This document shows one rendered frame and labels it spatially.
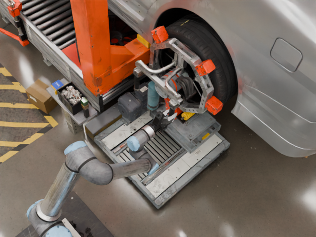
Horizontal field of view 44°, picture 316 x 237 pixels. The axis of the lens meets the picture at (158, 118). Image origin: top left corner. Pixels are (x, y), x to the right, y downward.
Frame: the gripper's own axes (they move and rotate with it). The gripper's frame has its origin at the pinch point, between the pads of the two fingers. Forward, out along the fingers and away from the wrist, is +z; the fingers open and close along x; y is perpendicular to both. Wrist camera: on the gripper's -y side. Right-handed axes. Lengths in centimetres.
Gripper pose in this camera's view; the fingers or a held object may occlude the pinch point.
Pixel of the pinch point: (174, 111)
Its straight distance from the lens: 253.4
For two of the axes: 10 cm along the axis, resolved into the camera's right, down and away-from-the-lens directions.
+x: 6.8, 6.4, -3.7
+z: 7.3, -5.5, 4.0
